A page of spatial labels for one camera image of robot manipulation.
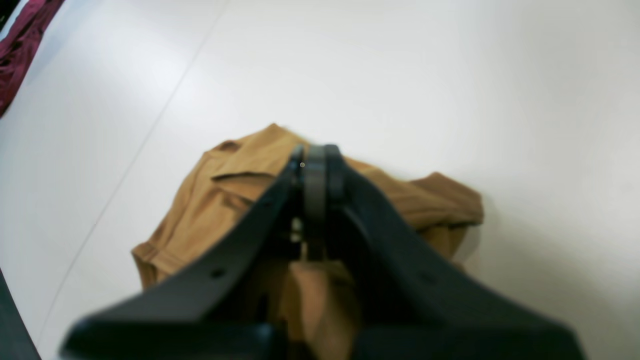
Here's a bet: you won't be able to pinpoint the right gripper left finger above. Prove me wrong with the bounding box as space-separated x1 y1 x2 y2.
60 145 327 360

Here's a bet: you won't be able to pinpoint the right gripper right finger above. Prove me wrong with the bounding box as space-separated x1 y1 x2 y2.
325 145 585 360

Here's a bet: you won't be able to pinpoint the brown t-shirt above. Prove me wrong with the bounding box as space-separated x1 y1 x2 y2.
132 124 484 360

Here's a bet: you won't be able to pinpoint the maroon cloth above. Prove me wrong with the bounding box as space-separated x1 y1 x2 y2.
0 0 64 116

